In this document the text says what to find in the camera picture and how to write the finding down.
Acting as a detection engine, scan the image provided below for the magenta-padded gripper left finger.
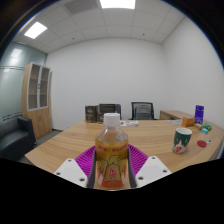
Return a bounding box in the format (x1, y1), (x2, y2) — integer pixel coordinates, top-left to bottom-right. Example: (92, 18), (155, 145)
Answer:
(53, 145), (98, 189)

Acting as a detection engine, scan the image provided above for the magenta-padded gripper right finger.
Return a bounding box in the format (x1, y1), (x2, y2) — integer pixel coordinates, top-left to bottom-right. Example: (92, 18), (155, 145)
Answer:
(127, 143), (173, 190)

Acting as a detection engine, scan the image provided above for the orange-labelled drink bottle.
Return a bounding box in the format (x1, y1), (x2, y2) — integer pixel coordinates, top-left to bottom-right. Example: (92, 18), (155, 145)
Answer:
(94, 112), (130, 190)

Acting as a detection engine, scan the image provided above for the colourful printed booklet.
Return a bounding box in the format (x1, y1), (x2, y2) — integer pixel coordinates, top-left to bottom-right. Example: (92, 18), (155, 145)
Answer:
(119, 120), (140, 128)

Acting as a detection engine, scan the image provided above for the green and white mug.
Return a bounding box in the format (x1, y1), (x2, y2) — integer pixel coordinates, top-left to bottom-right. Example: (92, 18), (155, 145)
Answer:
(172, 127), (193, 155)

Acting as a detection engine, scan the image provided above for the small dark brown box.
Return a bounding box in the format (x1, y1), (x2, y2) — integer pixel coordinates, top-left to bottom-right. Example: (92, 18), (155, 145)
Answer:
(84, 105), (98, 124)

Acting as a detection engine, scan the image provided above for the black mesh office chair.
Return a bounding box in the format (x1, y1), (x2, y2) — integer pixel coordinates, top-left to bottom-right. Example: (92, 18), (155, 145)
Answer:
(128, 101), (158, 121)

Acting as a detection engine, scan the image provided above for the wooden side desk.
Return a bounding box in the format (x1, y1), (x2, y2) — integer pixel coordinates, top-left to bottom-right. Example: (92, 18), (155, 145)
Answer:
(159, 110), (196, 121)

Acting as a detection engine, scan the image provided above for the large dark brown box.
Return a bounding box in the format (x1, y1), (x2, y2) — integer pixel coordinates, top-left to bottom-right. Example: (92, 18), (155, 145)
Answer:
(97, 103), (117, 124)

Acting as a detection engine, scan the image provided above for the small wooden box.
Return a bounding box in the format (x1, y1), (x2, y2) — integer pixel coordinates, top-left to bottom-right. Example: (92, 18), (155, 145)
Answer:
(181, 116), (196, 128)

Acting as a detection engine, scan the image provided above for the flat round red coaster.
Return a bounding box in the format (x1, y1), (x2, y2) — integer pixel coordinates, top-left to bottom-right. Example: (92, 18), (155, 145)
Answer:
(196, 139), (208, 149)

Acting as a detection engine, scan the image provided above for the black leather sofa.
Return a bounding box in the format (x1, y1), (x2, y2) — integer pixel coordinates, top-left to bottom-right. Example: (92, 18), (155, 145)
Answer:
(0, 115), (38, 162)

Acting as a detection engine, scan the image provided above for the upright purple box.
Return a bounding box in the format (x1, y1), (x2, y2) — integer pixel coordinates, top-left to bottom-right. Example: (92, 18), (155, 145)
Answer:
(194, 104), (205, 126)

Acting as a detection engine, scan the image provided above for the green folded cloth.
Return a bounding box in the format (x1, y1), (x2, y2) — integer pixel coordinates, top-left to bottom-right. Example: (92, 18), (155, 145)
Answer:
(200, 123), (213, 132)

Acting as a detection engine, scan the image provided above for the wooden glass-door shelf cabinet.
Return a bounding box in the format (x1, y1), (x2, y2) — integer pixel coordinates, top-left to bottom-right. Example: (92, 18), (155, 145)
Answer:
(21, 62), (54, 140)

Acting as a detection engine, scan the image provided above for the small square ceiling light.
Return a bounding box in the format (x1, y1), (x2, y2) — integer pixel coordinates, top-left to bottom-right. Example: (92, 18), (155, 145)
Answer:
(23, 21), (48, 40)

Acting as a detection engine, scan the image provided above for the ceiling air vent grille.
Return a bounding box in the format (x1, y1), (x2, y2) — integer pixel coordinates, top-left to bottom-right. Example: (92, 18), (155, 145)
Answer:
(63, 0), (99, 15)

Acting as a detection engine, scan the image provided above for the large square ceiling light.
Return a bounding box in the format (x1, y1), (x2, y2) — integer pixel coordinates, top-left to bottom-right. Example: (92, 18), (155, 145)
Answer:
(99, 0), (137, 10)

